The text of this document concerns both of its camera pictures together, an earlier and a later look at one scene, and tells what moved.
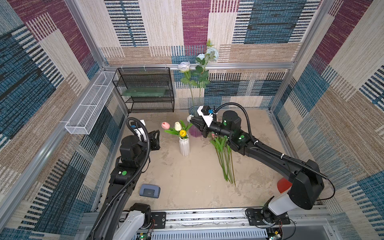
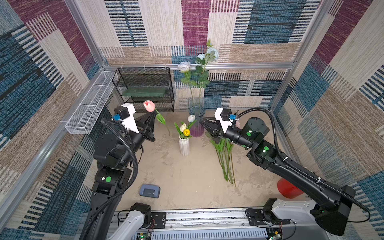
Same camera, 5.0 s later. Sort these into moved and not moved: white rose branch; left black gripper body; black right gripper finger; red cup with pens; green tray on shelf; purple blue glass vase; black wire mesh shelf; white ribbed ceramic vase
Moved: left black gripper body; black right gripper finger
Not moved: purple blue glass vase; green tray on shelf; black wire mesh shelf; white rose branch; red cup with pens; white ribbed ceramic vase
